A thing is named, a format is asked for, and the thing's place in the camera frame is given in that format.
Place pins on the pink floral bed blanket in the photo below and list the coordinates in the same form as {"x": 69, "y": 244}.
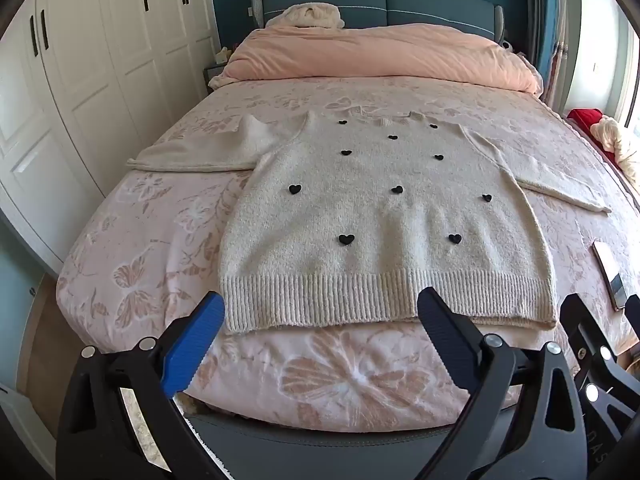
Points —
{"x": 150, "y": 240}

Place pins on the cream sweater with black hearts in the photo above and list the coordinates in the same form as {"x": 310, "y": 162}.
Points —
{"x": 375, "y": 220}

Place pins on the white wardrobe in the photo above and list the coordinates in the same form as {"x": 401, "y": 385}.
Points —
{"x": 100, "y": 85}

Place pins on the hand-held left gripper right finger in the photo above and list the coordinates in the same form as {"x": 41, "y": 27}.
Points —
{"x": 442, "y": 340}

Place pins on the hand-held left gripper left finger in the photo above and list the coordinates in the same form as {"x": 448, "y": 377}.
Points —
{"x": 200, "y": 340}

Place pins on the tissue box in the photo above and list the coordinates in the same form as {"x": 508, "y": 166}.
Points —
{"x": 222, "y": 56}

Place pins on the curtain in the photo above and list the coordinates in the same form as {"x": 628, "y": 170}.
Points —
{"x": 550, "y": 30}

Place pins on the nightstand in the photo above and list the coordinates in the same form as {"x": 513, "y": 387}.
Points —
{"x": 212, "y": 77}

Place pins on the blue bed headboard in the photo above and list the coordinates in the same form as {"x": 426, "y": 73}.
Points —
{"x": 390, "y": 0}

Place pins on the pink duvet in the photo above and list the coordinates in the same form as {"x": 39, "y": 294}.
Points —
{"x": 380, "y": 55}

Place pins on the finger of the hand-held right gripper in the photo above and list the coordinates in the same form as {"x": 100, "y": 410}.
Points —
{"x": 580, "y": 325}

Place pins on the cream knit cloth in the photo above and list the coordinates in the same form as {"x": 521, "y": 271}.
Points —
{"x": 622, "y": 147}

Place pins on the smartphone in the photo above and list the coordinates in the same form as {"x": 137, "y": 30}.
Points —
{"x": 610, "y": 272}

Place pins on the red cloth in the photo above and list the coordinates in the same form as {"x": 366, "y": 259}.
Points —
{"x": 582, "y": 122}

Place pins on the cream fleece clothing bundle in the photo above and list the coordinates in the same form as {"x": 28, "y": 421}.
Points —
{"x": 310, "y": 16}

